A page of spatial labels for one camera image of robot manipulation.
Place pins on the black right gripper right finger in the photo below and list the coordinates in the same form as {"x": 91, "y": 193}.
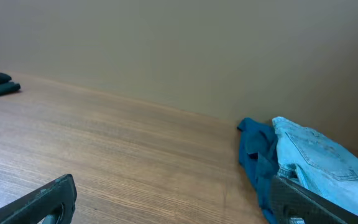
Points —
{"x": 292, "y": 203}

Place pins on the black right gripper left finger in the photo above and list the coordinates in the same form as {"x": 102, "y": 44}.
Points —
{"x": 53, "y": 202}

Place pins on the light blue denim shorts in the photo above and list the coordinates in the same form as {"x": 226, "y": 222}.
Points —
{"x": 317, "y": 163}

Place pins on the dark blue garment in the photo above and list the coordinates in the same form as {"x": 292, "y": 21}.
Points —
{"x": 258, "y": 157}

